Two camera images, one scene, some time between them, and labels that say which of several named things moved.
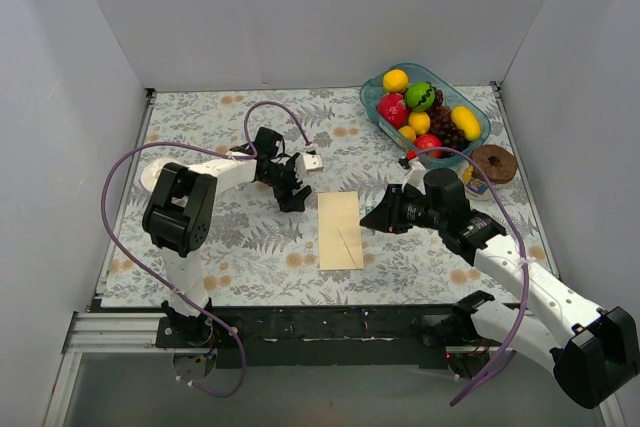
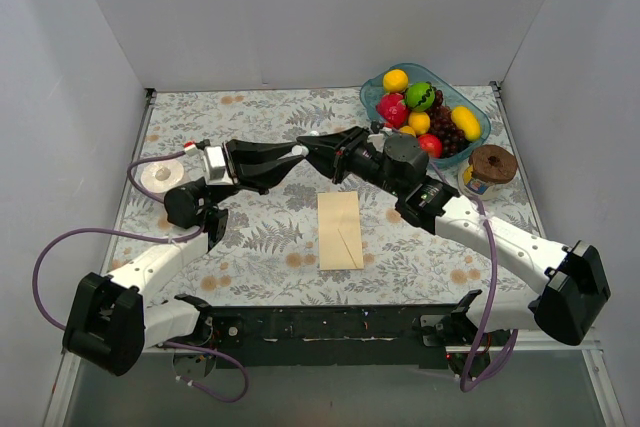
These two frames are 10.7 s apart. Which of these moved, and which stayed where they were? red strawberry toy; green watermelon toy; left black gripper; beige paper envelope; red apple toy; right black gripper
Moved: left black gripper; right black gripper
Stayed: red strawberry toy; beige paper envelope; red apple toy; green watermelon toy
